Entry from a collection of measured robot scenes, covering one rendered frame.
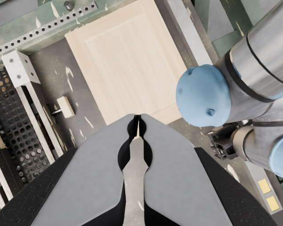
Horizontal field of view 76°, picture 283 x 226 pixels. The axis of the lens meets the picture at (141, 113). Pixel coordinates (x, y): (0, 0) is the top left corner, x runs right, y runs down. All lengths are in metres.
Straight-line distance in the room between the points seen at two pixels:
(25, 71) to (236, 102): 0.71
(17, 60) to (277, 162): 0.80
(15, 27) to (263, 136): 0.85
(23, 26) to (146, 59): 0.48
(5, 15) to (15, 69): 1.02
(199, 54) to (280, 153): 0.51
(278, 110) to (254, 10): 0.60
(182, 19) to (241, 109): 0.60
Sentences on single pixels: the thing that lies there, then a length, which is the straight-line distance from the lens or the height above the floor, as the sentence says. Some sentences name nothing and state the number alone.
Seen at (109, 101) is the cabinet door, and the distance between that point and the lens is 0.72.
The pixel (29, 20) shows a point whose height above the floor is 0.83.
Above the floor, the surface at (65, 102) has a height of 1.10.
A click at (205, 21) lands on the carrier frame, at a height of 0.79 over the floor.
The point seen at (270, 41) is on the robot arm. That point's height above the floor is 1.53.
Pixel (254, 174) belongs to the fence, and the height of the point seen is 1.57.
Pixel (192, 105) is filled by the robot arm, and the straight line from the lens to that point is 0.22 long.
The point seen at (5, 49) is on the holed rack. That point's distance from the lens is 0.87.
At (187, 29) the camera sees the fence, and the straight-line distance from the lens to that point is 0.77.
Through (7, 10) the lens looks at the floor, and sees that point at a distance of 1.78.
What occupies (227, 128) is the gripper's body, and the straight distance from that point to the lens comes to 0.51.
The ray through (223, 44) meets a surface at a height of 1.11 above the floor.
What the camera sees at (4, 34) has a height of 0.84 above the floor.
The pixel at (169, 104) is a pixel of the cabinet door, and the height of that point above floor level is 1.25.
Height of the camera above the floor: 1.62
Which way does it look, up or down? 33 degrees down
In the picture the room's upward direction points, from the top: 155 degrees clockwise
